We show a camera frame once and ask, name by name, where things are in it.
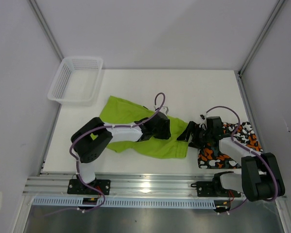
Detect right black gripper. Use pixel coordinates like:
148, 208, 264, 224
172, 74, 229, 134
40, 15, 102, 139
177, 121, 212, 150

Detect orange camouflage shorts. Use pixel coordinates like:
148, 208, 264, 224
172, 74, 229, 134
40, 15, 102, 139
198, 121, 263, 169

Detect green shorts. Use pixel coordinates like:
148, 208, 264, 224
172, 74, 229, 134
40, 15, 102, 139
99, 96, 188, 159

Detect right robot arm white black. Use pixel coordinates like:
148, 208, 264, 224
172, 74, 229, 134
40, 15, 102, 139
177, 116, 285, 201

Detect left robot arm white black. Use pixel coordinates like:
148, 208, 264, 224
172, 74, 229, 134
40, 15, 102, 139
70, 111, 171, 194

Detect white plastic basket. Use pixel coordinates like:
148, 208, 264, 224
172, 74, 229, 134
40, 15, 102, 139
47, 56, 103, 106

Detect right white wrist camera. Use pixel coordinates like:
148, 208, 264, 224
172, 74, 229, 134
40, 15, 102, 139
199, 115, 207, 130

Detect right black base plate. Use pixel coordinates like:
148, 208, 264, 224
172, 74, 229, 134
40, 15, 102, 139
190, 181, 241, 198

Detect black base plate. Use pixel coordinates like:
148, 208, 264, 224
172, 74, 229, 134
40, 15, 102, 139
67, 179, 111, 195
190, 181, 241, 198

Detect aluminium mounting rail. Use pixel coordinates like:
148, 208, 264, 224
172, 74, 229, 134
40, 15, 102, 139
22, 173, 214, 199

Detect right aluminium frame post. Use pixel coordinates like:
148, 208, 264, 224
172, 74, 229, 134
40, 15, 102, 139
237, 0, 288, 78

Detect aluminium frame post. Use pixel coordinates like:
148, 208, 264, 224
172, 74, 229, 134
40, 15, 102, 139
237, 0, 288, 78
27, 0, 64, 61

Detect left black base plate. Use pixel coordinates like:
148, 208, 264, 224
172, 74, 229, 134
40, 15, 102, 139
67, 179, 111, 195

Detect slotted cable duct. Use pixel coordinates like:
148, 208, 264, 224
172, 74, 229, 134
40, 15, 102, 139
33, 196, 216, 209

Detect left aluminium frame post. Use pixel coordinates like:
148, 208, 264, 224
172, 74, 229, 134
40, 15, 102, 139
27, 0, 64, 61

